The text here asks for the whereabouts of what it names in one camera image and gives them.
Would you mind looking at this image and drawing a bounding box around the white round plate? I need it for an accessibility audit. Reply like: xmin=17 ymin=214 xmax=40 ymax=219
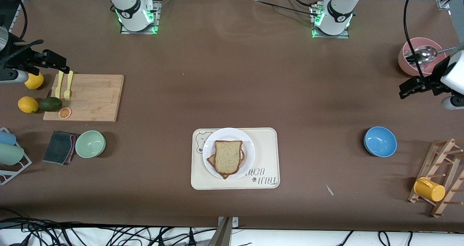
xmin=202 ymin=128 xmax=256 ymax=180

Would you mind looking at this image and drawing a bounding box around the pink bowl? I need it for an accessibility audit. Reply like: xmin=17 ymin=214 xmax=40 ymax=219
xmin=398 ymin=37 xmax=447 ymax=77

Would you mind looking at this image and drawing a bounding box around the yellow plastic knife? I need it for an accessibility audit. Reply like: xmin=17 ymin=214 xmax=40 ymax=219
xmin=55 ymin=70 xmax=65 ymax=99

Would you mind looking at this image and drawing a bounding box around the yellow plastic fork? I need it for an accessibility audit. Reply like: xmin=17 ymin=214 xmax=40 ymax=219
xmin=64 ymin=71 xmax=74 ymax=101

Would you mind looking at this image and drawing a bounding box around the metal spoon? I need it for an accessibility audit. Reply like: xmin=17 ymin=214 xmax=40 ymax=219
xmin=404 ymin=45 xmax=458 ymax=64

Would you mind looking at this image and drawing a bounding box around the yellow lemon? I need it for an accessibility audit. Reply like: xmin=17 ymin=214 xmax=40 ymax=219
xmin=18 ymin=96 xmax=39 ymax=114
xmin=25 ymin=73 xmax=45 ymax=90

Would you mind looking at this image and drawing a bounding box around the dark green avocado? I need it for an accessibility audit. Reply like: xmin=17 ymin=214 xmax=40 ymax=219
xmin=38 ymin=97 xmax=63 ymax=112

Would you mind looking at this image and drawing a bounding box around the wooden cutting board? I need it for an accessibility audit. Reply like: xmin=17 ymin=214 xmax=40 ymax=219
xmin=43 ymin=74 xmax=125 ymax=122

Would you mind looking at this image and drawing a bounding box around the wooden peg rack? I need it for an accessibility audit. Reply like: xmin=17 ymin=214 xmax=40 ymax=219
xmin=407 ymin=138 xmax=464 ymax=218

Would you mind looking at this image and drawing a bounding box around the blue bowl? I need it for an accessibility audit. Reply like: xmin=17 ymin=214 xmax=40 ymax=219
xmin=364 ymin=126 xmax=397 ymax=157

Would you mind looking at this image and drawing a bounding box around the light blue cup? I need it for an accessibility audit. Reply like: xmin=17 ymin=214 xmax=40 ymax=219
xmin=0 ymin=131 xmax=17 ymax=145

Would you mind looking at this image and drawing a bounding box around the grey folded cloth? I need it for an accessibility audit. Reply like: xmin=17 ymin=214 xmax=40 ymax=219
xmin=43 ymin=131 xmax=78 ymax=165

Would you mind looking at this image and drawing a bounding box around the light green bowl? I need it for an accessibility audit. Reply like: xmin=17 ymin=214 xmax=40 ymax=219
xmin=75 ymin=130 xmax=106 ymax=158

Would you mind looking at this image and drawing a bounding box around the pale green cup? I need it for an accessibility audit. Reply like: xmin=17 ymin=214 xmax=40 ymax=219
xmin=0 ymin=143 xmax=25 ymax=166

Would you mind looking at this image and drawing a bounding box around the yellow mug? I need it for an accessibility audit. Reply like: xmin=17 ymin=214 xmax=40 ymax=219
xmin=414 ymin=177 xmax=446 ymax=202

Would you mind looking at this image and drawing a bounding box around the cream tray with bear print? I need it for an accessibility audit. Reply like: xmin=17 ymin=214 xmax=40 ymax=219
xmin=191 ymin=128 xmax=280 ymax=190

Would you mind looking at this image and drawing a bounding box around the bread slice under egg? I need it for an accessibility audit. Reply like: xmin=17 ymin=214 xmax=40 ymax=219
xmin=207 ymin=149 xmax=245 ymax=179

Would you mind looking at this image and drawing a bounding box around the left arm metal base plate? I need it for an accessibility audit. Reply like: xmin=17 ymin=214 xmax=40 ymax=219
xmin=311 ymin=3 xmax=350 ymax=39

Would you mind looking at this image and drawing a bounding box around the white wire rack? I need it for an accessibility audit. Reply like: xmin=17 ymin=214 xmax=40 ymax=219
xmin=0 ymin=127 xmax=32 ymax=185

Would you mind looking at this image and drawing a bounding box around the black cable tangle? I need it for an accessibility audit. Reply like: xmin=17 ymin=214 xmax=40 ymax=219
xmin=0 ymin=210 xmax=218 ymax=246

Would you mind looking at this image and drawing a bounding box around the metal bracket post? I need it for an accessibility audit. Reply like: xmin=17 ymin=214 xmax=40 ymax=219
xmin=215 ymin=216 xmax=239 ymax=246

